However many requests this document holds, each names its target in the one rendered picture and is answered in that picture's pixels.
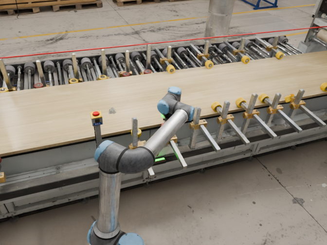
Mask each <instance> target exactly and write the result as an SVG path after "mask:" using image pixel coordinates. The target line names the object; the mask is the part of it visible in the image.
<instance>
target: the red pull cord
mask: <svg viewBox="0 0 327 245"><path fill-rule="evenodd" d="M322 27H327V26H321V27H311V28H301V29H290V30H280V31H270V32H260V33H250V34H239V35H252V34H262V33H272V32H282V31H292V30H302V29H312V28H322ZM228 36H238V35H225V36H215V37H205V38H194V39H185V40H174V41H164V42H154V43H144V44H134V45H123V46H113V47H103V48H93V49H83V50H73V51H62V52H48V53H38V54H28V55H17V56H7V57H0V59H3V58H13V57H23V56H33V55H43V54H53V53H68V52H77V51H88V50H97V49H108V48H118V47H128V46H138V45H148V44H158V43H168V42H178V41H188V40H198V39H208V38H218V37H228Z"/></svg>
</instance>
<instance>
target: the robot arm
mask: <svg viewBox="0 0 327 245"><path fill-rule="evenodd" d="M181 94H182V90H181V89H180V88H179V87H169V88H168V93H167V94H166V95H165V96H164V97H163V98H162V99H161V100H159V102H158V103H157V109H158V111H159V112H160V113H161V114H163V120H165V123H164V124H163V125H162V126H161V127H160V128H159V129H158V130H157V132H156V133H155V134H154V135H153V136H152V137H151V138H150V139H149V140H148V141H147V142H146V143H145V144H144V145H143V146H138V147H137V148H136V149H133V150H131V149H128V148H126V147H124V146H122V145H119V144H117V143H115V142H113V141H110V140H106V141H104V142H102V143H101V144H100V145H99V146H98V148H97V150H96V152H95V154H94V159H95V160H96V161H97V162H99V169H100V171H99V194H98V216H97V220H96V221H95V222H94V223H93V224H92V226H91V229H89V232H88V235H87V241H88V243H89V244H90V245H145V244H144V241H143V239H142V238H141V236H139V235H138V234H136V233H125V232H123V231H121V230H120V223H119V222H118V209H119V199H120V188H121V178H122V173H124V174H137V173H141V172H144V171H146V170H148V169H149V168H151V167H152V166H153V164H154V163H155V157H156V156H157V155H158V153H159V152H160V151H161V150H162V149H163V148H164V147H165V146H166V144H167V143H168V142H169V141H170V140H171V139H172V137H173V136H174V135H175V134H176V133H177V131H178V130H179V129H180V128H181V127H182V125H183V124H184V123H185V122H186V121H187V120H189V121H191V120H192V119H193V117H194V113H195V108H194V107H193V106H191V105H187V104H184V103H181V102H180V101H181ZM164 117H165V119H164Z"/></svg>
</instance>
